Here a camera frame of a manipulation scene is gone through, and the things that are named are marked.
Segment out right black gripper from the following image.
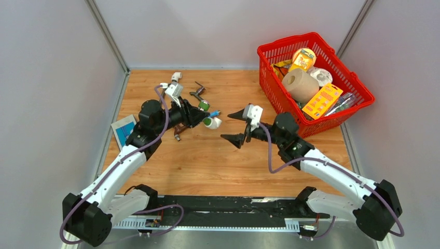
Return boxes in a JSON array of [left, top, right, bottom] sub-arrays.
[[220, 108, 285, 149]]

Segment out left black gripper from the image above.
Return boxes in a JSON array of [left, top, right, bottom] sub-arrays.
[[155, 96, 211, 135]]

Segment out blue faucet with white elbow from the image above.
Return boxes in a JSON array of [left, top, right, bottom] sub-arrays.
[[209, 110, 221, 118]]

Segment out white plastic elbow fitting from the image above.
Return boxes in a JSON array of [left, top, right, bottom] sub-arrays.
[[203, 117, 222, 130]]

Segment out red plastic shopping basket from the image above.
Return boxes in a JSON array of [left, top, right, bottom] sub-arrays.
[[257, 32, 375, 137]]

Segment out green plastic faucet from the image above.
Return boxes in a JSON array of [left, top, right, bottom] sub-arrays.
[[198, 100, 212, 127]]

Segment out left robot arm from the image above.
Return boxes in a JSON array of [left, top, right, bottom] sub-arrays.
[[59, 98, 210, 247]]

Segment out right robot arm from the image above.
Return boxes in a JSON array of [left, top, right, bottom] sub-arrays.
[[221, 104, 405, 241]]

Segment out long grey faucet white elbow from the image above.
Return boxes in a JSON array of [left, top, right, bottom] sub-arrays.
[[159, 72, 182, 103]]

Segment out brown plastic faucet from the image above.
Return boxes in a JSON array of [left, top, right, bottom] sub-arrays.
[[174, 124, 187, 141]]

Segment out small dark grey faucet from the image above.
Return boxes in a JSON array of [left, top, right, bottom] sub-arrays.
[[189, 81, 205, 101]]

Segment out yellow snack bag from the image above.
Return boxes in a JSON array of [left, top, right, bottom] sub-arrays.
[[270, 59, 292, 81]]

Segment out blue white faucet box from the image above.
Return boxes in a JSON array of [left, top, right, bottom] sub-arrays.
[[111, 115, 136, 150]]

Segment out brown paper roll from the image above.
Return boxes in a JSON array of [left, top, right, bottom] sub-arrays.
[[282, 68, 320, 104]]

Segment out orange blister card package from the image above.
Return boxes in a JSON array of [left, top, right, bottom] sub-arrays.
[[301, 83, 343, 120]]

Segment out orange sponge package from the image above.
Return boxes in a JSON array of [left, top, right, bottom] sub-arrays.
[[288, 49, 314, 73]]

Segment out yellow round sponge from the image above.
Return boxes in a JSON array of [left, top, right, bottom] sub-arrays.
[[292, 47, 317, 70]]

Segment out white wrapped paper roll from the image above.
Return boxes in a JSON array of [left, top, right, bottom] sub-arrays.
[[307, 66, 333, 88]]

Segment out clear pack of pens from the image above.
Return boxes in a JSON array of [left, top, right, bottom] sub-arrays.
[[325, 92, 356, 117]]

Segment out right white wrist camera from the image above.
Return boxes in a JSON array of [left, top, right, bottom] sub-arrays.
[[242, 104, 264, 132]]

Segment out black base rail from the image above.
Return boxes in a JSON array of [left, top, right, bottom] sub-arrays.
[[146, 195, 329, 228]]

